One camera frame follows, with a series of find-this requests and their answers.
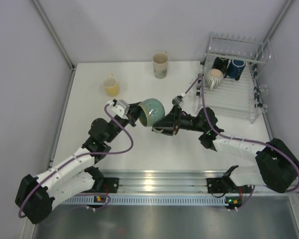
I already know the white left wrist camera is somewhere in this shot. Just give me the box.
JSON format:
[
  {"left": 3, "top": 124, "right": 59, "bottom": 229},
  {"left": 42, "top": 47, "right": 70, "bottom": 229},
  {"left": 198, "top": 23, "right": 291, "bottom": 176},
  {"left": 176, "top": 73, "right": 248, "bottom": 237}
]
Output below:
[{"left": 108, "top": 100, "right": 130, "bottom": 120}]

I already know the perforated cable duct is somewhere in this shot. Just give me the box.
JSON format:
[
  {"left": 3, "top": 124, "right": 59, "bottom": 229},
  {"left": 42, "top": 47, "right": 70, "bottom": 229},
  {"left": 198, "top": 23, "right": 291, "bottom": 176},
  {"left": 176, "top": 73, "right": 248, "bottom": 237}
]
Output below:
[{"left": 62, "top": 195, "right": 228, "bottom": 206}]

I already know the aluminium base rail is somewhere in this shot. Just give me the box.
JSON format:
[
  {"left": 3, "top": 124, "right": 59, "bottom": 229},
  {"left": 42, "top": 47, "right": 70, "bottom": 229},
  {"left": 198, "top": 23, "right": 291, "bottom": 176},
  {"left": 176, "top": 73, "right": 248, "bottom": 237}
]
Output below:
[{"left": 100, "top": 169, "right": 224, "bottom": 195}]

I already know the tall beige floral cup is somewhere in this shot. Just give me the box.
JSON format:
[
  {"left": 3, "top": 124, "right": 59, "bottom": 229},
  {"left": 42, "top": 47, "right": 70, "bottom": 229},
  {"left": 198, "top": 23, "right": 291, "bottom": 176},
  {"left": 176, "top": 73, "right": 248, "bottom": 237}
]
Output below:
[{"left": 152, "top": 52, "right": 169, "bottom": 79}]

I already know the grey striped mug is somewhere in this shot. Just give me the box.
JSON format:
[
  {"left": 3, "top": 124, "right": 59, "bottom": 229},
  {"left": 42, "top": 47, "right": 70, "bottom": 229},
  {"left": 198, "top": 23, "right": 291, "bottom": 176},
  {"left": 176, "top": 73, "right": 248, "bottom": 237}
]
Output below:
[{"left": 204, "top": 69, "right": 224, "bottom": 90}]

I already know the clear dish rack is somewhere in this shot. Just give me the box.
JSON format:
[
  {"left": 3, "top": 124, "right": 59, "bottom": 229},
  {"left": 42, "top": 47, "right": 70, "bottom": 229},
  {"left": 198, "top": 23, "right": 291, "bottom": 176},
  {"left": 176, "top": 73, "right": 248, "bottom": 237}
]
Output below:
[{"left": 193, "top": 32, "right": 272, "bottom": 123}]

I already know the yellow mug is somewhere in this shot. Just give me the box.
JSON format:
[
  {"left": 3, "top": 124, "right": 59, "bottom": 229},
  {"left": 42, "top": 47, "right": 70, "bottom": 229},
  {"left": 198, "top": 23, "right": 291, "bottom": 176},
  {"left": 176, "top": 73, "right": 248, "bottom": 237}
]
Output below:
[{"left": 103, "top": 74, "right": 120, "bottom": 97}]

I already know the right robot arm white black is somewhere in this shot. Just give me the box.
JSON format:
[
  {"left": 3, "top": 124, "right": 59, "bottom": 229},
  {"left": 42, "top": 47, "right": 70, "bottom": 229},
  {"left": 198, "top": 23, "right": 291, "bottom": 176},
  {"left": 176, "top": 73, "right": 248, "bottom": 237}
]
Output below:
[{"left": 152, "top": 106, "right": 299, "bottom": 193}]

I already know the left aluminium frame post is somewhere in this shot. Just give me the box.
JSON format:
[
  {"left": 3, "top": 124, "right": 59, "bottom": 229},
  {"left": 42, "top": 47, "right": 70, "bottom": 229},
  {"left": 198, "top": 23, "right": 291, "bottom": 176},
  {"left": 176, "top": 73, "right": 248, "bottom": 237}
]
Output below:
[{"left": 30, "top": 0, "right": 75, "bottom": 71}]

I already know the teal green mug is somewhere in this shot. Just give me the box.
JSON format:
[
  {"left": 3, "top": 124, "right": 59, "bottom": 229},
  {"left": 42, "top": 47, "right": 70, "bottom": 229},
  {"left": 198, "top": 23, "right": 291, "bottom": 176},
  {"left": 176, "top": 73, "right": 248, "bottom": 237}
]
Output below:
[{"left": 138, "top": 98, "right": 165, "bottom": 127}]

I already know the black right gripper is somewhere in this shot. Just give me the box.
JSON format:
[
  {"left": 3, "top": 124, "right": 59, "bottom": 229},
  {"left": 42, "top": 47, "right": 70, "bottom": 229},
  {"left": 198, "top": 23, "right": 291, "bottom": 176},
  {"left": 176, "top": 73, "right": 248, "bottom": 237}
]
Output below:
[{"left": 152, "top": 105, "right": 206, "bottom": 136}]

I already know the right aluminium frame post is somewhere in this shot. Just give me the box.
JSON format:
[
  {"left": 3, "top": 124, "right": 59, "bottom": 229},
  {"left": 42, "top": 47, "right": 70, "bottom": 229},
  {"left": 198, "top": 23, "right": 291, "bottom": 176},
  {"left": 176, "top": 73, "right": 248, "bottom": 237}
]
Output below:
[{"left": 260, "top": 0, "right": 296, "bottom": 49}]

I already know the aluminium frame post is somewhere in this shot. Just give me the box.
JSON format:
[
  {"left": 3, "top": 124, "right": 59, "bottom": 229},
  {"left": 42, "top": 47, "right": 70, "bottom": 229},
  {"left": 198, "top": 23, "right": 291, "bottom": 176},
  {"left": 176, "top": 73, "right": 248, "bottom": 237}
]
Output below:
[
  {"left": 30, "top": 0, "right": 75, "bottom": 71},
  {"left": 260, "top": 0, "right": 296, "bottom": 49}
]

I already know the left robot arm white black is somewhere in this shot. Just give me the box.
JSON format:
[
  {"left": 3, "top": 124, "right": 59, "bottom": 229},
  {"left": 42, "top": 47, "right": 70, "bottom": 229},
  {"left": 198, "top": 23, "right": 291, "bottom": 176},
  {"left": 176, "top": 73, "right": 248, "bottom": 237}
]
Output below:
[{"left": 15, "top": 100, "right": 142, "bottom": 224}]

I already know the black mug cream inside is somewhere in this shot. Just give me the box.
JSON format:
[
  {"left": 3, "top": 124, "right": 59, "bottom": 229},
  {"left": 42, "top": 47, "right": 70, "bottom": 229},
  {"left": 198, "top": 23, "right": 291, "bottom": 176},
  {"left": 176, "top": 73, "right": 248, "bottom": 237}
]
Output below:
[{"left": 211, "top": 57, "right": 229, "bottom": 77}]

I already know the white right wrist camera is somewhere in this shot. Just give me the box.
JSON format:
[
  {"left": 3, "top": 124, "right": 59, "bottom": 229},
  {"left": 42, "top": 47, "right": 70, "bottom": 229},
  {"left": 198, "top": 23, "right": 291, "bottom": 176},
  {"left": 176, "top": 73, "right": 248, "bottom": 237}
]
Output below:
[{"left": 172, "top": 93, "right": 186, "bottom": 107}]

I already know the dark blue mug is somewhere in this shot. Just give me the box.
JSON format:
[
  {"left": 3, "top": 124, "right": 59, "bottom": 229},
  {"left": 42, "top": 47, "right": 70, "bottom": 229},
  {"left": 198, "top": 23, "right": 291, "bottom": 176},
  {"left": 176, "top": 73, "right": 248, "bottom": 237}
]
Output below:
[{"left": 227, "top": 59, "right": 246, "bottom": 81}]

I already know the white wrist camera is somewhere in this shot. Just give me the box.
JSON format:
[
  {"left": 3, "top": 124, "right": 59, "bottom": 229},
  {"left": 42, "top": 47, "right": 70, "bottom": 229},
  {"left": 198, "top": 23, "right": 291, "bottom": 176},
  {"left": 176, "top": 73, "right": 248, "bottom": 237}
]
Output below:
[
  {"left": 172, "top": 93, "right": 186, "bottom": 107},
  {"left": 108, "top": 100, "right": 130, "bottom": 120}
]

